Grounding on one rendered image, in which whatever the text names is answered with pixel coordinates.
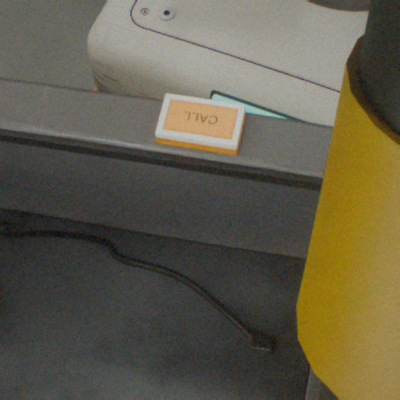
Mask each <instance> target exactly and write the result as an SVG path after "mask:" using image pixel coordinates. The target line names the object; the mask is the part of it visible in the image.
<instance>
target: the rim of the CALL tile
mask: <svg viewBox="0 0 400 400"><path fill-rule="evenodd" d="M171 99H174V100H180V101H185V102H191V103H197V104H208V105H213V106H219V107H229V108H237V118H236V122H235V126H234V133H233V138H232V140H230V139H224V138H218V137H208V136H202V135H197V134H190V133H185V132H179V131H174V130H167V129H163V124H164V121H165V117H166V113H167V110H168V108H169V104H170V100H171ZM245 110H246V106H245V105H242V104H232V103H225V102H220V101H213V100H208V99H203V98H196V97H190V96H180V95H173V94H168V93H166V94H165V96H164V99H163V103H162V109H161V115H160V119H159V122H158V126H157V129H156V132H155V135H156V137H157V138H166V139H171V140H178V141H182V142H188V143H194V144H199V145H206V146H216V147H221V148H228V149H233V150H237V147H238V140H239V135H240V131H241V128H242V123H243V119H244V115H245Z"/></svg>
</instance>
